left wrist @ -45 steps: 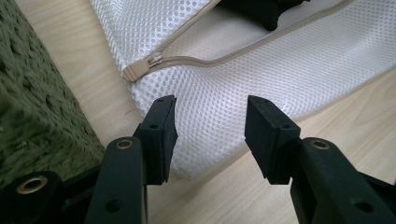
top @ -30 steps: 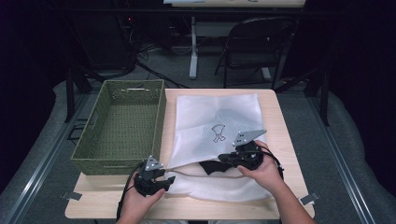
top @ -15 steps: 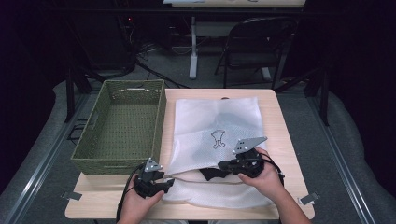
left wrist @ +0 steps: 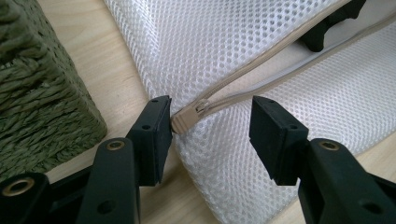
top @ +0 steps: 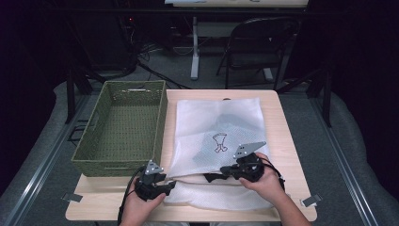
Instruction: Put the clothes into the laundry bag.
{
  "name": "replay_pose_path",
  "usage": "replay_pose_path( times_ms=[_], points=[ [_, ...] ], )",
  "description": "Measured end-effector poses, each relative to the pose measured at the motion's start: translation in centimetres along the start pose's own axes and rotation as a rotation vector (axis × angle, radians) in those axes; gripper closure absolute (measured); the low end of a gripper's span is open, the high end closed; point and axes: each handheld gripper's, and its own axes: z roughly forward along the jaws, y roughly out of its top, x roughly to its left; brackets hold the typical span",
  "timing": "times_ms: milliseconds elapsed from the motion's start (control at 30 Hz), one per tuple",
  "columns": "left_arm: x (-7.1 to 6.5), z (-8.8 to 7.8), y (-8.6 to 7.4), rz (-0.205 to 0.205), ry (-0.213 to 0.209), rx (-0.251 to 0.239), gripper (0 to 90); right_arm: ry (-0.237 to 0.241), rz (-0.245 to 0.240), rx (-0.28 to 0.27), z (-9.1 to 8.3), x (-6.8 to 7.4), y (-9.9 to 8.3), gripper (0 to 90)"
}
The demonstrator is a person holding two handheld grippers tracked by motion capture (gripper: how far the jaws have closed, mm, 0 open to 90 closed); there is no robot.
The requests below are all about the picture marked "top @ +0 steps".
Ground black folding chair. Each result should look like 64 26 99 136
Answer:
215 17 301 90

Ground white mesh laundry bag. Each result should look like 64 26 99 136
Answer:
164 97 278 211

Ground metal floor rail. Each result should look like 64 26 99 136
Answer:
2 93 92 226
309 93 379 226

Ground grey table clip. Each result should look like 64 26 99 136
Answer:
61 192 84 203
300 193 324 208

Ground right hand-held gripper cable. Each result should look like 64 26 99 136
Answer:
261 157 287 191

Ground person's right hand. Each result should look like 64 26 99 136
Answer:
239 152 285 205

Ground white desk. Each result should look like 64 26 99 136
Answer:
164 0 311 81

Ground hand-held gripper cable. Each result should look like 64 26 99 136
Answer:
261 157 287 191
117 166 148 226

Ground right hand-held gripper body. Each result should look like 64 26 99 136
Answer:
232 140 268 184

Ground black floor cables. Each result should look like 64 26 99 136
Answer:
135 41 193 90

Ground green woven basket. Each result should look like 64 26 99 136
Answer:
71 80 169 178

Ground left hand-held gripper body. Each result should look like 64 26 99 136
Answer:
135 159 168 202

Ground black metal stand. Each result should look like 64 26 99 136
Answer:
276 66 333 128
63 60 107 125

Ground person's left hand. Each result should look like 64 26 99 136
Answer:
120 178 168 226

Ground left hand-held gripper cable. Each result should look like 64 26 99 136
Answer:
117 166 148 226

